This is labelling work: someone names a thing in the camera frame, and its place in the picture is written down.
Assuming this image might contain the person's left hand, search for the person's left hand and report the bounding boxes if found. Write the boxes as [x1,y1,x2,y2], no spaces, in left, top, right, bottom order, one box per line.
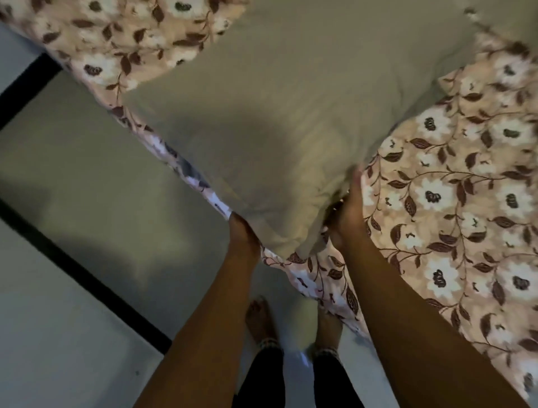
[227,212,261,265]

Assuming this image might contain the person's right hand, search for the person's right hand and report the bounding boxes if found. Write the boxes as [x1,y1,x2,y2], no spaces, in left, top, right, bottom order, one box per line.
[323,165,368,253]

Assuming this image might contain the grey-green pillow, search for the grey-green pillow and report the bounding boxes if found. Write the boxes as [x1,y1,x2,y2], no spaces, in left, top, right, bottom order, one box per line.
[123,0,482,260]
[462,0,538,47]

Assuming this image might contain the person's left forearm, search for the person's left forearm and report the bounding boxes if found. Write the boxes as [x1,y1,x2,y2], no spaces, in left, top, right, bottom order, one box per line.
[133,248,262,408]

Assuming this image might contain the person's right forearm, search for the person's right forearm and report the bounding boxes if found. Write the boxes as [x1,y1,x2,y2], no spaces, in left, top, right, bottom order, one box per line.
[336,227,531,408]

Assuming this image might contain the floral bed sheet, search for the floral bed sheet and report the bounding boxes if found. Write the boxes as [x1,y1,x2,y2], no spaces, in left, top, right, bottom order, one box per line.
[0,0,538,402]

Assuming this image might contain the person's right foot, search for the person's right foot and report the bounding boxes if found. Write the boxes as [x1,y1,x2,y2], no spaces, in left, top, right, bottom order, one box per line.
[311,307,343,358]

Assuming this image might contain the person's foot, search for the person's foot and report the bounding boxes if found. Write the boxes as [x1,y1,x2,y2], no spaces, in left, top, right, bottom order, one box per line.
[245,296,279,348]
[311,307,343,358]

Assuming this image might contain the person's left foot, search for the person's left foot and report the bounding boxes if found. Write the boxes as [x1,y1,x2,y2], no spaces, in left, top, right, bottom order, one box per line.
[245,296,279,348]

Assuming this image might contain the black trousers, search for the black trousers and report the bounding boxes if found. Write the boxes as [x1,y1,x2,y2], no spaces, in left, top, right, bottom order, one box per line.
[232,346,366,408]

